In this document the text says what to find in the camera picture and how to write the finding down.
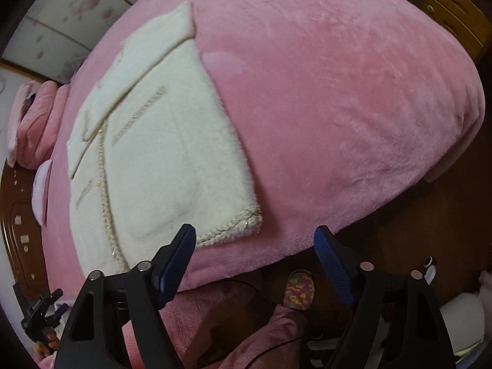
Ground pink lace-edged pillow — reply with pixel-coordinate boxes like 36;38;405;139
6;81;36;168

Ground colourful patterned slipper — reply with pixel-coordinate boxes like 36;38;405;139
283;270;315;311

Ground white fluffy cardigan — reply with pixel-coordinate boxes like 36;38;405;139
67;2;263;275

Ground black cable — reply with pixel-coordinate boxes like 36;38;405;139
203;335;309;369

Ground folded pink quilt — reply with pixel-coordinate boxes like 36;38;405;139
17;81;71;170

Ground pink plush bed blanket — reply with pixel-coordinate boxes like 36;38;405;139
42;0;485;296

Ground person's left hand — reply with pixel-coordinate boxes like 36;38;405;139
34;327;60;361

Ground dark wooden headboard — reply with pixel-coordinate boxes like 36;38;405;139
1;165;49;301

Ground floral sliding wardrobe doors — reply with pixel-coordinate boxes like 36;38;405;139
1;0;137;83

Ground small white printed pillow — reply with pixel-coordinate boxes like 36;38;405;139
32;159;52;227

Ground wooden drawer cabinet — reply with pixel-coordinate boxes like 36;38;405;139
422;0;491;63

